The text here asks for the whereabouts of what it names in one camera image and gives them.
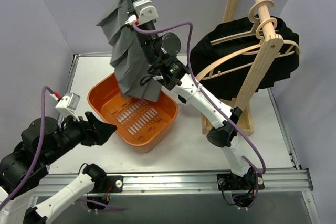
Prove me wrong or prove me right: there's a grey pleated skirt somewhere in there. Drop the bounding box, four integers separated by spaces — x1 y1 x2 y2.
97 0 161 102

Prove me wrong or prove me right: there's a black pleated skirt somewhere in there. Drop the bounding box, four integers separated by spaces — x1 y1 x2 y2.
190 17 299 100

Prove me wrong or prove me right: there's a wooden hanger of black skirt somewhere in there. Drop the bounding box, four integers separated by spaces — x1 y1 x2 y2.
211 0 278 46

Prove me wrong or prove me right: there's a wooden hanger of grey skirt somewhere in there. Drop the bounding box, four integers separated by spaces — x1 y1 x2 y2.
190 17 299 82

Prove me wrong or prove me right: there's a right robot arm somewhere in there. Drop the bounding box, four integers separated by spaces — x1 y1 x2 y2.
131 21 255 189

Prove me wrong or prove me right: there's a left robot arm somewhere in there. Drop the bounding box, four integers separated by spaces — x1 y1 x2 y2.
1 112 117 223

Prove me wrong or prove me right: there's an orange plastic basket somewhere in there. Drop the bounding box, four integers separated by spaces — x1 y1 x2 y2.
87 74 178 153

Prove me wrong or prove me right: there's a wooden clothes rack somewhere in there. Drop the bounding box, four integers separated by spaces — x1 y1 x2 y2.
201 0 284 136

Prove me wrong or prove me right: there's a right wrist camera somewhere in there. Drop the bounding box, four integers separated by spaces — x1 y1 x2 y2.
125 0 158 26

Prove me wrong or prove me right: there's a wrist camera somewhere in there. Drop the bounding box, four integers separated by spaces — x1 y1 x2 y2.
125 0 158 26
56 92 80 121

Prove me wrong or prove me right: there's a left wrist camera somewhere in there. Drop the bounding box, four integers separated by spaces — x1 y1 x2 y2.
56 92 80 121

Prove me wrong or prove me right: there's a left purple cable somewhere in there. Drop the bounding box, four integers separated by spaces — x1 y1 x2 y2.
0 85 61 209

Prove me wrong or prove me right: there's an aluminium rail table edge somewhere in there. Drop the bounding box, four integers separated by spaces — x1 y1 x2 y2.
28 54 313 198

